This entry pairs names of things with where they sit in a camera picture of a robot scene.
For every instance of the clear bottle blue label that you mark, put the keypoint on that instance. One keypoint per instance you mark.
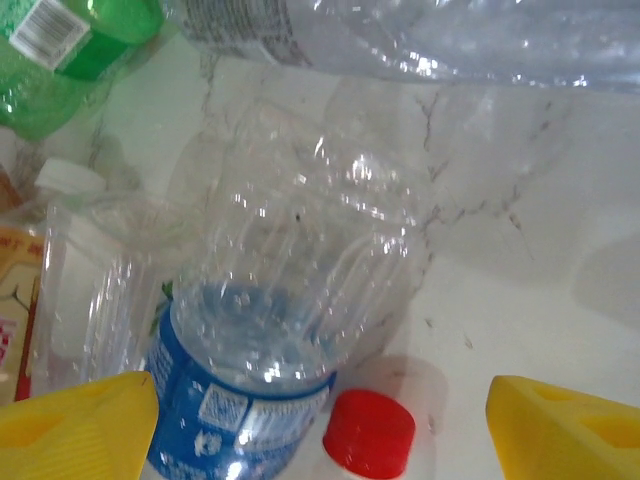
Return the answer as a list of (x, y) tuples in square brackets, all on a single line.
[(225, 400)]

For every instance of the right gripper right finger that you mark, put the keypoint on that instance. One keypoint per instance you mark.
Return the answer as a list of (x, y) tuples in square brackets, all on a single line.
[(565, 440)]

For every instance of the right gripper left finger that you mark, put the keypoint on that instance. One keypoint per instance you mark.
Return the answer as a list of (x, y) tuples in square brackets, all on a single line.
[(75, 430)]

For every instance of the large clear plastic bottle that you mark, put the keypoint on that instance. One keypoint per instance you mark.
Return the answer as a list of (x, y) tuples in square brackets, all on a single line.
[(450, 40)]

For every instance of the orange milk tea bottle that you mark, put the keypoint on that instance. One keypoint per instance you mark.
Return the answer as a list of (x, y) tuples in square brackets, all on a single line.
[(15, 280)]

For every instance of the green plastic soda bottle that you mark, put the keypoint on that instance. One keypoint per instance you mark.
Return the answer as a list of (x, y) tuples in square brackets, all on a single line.
[(30, 100)]

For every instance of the clear bottle white cap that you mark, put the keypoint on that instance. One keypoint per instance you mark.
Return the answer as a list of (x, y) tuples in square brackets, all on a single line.
[(100, 300)]

